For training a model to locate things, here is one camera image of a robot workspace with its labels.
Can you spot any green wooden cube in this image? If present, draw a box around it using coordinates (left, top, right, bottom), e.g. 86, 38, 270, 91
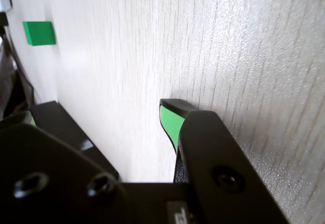
22, 20, 56, 46

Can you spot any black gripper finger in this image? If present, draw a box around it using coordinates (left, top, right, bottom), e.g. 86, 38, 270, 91
159, 98, 293, 224
0, 110, 143, 224

